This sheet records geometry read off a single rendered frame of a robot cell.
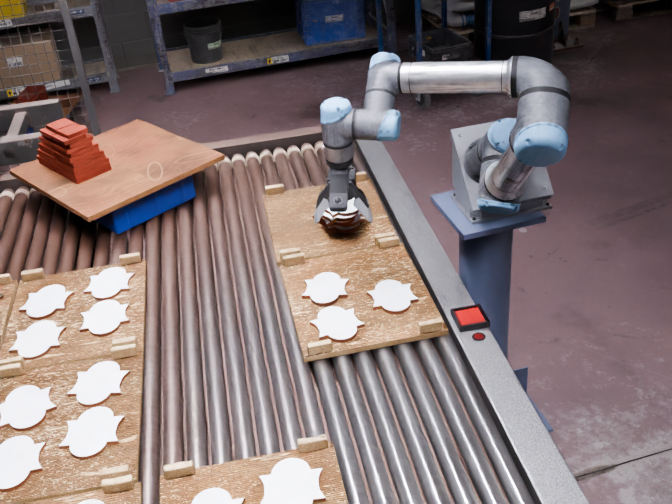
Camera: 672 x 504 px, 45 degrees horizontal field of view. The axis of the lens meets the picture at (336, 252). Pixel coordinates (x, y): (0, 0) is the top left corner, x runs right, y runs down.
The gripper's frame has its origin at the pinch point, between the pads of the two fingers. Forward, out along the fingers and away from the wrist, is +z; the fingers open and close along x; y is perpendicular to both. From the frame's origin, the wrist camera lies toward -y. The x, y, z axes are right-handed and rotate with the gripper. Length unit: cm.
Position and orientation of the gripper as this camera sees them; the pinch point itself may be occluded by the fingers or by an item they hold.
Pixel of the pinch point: (343, 225)
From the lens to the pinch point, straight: 213.9
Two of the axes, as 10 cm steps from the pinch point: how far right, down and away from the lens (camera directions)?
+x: -9.9, 0.1, 1.0
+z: 0.7, 7.8, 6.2
